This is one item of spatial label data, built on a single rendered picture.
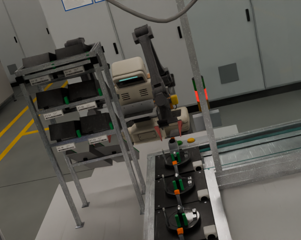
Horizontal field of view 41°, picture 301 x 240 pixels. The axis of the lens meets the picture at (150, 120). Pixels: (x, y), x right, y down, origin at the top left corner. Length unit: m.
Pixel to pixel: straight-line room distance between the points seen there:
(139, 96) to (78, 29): 2.50
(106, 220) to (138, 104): 0.94
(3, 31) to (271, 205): 8.60
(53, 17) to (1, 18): 4.77
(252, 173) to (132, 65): 1.07
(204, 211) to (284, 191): 0.41
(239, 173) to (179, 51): 3.14
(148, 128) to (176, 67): 2.30
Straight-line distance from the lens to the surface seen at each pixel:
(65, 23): 5.04
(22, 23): 9.60
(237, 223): 1.74
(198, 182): 1.84
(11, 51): 9.87
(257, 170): 1.94
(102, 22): 4.93
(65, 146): 1.81
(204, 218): 1.62
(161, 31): 4.85
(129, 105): 2.65
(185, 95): 5.06
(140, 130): 2.75
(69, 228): 2.05
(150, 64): 2.12
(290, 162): 1.96
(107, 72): 1.84
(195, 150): 2.11
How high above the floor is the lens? 1.94
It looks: 21 degrees down
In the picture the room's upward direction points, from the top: 16 degrees counter-clockwise
